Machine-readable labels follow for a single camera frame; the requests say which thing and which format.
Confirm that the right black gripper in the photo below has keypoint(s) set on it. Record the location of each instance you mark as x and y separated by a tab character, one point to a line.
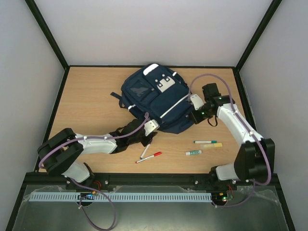
194	116

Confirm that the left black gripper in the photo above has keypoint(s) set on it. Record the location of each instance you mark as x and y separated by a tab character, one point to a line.
146	142

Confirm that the purple capped marker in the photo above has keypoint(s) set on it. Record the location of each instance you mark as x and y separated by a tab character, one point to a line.
144	151

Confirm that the red capped marker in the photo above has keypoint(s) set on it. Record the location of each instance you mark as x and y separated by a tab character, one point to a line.
149	157

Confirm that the teal capped marker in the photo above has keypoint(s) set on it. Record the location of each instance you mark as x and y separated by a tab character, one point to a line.
204	142

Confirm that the navy blue student backpack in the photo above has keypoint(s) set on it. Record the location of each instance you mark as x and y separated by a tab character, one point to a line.
162	93

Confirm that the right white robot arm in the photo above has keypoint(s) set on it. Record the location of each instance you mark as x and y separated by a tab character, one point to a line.
255	158

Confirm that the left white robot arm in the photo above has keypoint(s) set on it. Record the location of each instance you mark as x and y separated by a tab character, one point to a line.
58	155

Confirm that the yellow capped glue stick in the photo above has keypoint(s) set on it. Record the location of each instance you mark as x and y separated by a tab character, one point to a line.
210	145

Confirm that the green white glue stick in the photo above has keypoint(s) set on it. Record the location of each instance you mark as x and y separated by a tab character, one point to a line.
194	152

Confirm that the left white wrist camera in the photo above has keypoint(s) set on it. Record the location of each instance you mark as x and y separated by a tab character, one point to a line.
150	127

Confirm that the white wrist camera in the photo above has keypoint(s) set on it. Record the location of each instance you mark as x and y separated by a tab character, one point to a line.
150	127
196	101

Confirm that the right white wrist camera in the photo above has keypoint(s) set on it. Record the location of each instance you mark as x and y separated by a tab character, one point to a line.
196	101

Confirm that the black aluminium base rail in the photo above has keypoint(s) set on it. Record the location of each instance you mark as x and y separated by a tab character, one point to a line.
109	181

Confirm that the grey slotted cable duct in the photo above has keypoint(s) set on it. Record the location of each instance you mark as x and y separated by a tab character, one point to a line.
120	197

